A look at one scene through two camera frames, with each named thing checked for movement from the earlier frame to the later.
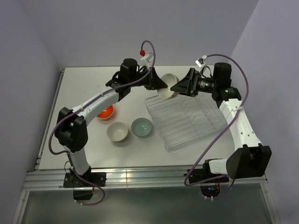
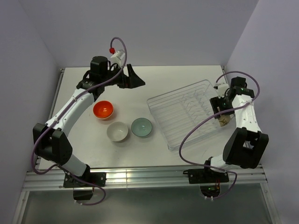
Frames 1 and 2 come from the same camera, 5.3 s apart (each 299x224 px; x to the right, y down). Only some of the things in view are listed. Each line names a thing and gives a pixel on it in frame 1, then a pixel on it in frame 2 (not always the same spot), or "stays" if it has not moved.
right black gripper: (188, 85) → (216, 102)
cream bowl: (117, 131) stays
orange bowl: (107, 113) stays
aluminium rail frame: (53, 178) stays
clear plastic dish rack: (186, 119) stays
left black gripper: (154, 82) → (132, 81)
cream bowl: (170, 80) → (224, 120)
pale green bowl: (141, 127) stays
